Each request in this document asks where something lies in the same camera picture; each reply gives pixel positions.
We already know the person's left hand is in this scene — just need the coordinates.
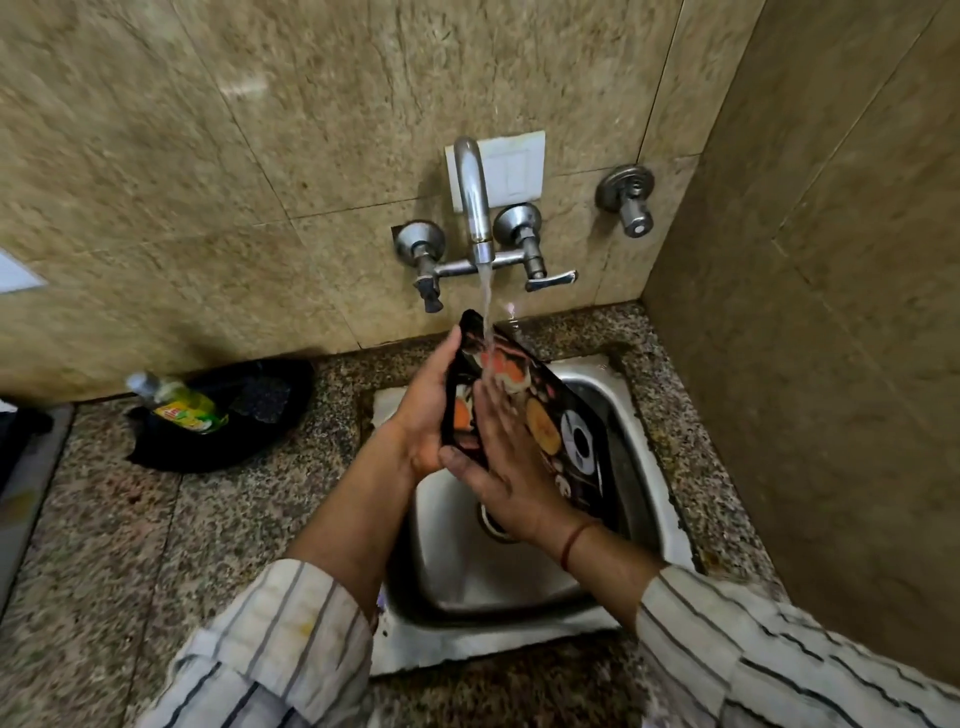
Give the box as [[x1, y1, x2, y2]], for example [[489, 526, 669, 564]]
[[389, 327, 464, 482]]

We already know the person's right hand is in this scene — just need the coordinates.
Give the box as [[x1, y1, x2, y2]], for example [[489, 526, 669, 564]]
[[438, 373, 603, 553]]

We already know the black patterned tray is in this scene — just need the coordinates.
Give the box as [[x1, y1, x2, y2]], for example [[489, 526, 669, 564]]
[[441, 309, 624, 535]]

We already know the person's right forearm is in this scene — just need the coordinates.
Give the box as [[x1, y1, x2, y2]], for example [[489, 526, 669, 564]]
[[561, 522, 960, 728]]

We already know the person's left forearm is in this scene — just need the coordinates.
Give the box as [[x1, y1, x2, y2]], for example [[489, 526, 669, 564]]
[[137, 424, 421, 728]]

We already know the sink drain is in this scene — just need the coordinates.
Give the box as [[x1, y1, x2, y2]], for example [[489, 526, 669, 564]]
[[477, 502, 520, 544]]

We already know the steel sink basin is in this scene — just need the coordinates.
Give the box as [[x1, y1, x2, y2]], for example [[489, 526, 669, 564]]
[[367, 352, 700, 676]]

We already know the red wrist thread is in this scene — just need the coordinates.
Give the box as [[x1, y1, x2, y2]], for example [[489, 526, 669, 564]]
[[558, 519, 603, 573]]

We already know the dark scrub pad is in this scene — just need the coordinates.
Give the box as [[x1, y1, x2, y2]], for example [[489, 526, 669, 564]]
[[228, 376, 293, 426]]

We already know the black bowl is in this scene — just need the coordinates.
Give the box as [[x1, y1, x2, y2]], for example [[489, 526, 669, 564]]
[[125, 357, 317, 474]]

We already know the green dish soap bottle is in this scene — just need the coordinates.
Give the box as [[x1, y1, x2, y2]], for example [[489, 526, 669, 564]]
[[124, 370, 231, 437]]

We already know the chrome wall mixer tap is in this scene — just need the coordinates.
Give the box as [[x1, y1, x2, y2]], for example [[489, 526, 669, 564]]
[[391, 136, 579, 315]]

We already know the white wall switch plate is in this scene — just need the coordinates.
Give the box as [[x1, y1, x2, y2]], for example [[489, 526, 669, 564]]
[[444, 131, 548, 216]]

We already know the chrome wall valve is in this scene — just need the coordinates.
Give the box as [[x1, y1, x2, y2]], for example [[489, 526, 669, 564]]
[[594, 164, 657, 240]]

